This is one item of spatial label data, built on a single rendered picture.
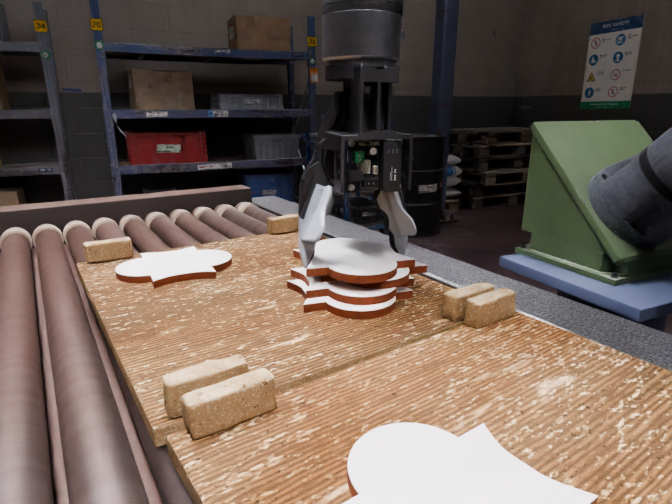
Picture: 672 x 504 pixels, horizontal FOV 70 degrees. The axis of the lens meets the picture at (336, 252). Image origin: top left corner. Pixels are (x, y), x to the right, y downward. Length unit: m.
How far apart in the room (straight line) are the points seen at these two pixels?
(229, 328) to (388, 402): 0.18
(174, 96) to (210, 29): 0.97
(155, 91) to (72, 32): 0.97
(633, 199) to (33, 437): 0.79
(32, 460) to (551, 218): 0.80
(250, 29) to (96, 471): 4.44
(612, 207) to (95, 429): 0.74
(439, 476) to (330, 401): 0.10
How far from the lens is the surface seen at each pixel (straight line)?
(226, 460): 0.31
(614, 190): 0.86
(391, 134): 0.45
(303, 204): 0.51
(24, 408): 0.44
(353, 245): 0.57
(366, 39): 0.46
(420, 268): 0.54
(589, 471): 0.33
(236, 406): 0.33
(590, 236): 0.87
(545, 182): 0.92
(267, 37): 4.69
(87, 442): 0.38
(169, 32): 5.18
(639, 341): 0.56
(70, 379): 0.47
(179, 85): 4.58
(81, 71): 5.12
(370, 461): 0.29
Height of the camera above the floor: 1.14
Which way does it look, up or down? 17 degrees down
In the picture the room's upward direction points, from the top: straight up
